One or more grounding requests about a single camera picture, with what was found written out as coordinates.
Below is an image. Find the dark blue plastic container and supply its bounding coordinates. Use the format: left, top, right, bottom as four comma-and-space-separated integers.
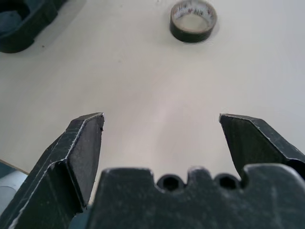
0, 0, 69, 54

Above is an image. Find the black tape roll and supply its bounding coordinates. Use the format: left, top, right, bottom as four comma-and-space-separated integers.
170, 0, 218, 43

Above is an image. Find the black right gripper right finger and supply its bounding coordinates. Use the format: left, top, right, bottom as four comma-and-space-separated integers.
218, 113, 305, 182

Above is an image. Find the silver robot body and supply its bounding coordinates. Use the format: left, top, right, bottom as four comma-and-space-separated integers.
0, 170, 27, 210

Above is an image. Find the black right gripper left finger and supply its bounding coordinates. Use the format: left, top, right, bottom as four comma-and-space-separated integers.
0, 112, 106, 229

